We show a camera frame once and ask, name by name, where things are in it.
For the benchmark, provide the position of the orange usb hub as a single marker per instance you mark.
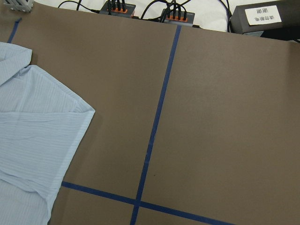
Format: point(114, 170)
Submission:
point(118, 8)
point(176, 13)

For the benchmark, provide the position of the black box with label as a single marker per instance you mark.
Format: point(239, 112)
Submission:
point(272, 15)

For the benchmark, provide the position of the light blue button shirt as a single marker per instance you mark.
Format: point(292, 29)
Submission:
point(42, 123)

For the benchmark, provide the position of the aluminium frame post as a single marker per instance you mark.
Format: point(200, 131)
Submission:
point(19, 5)

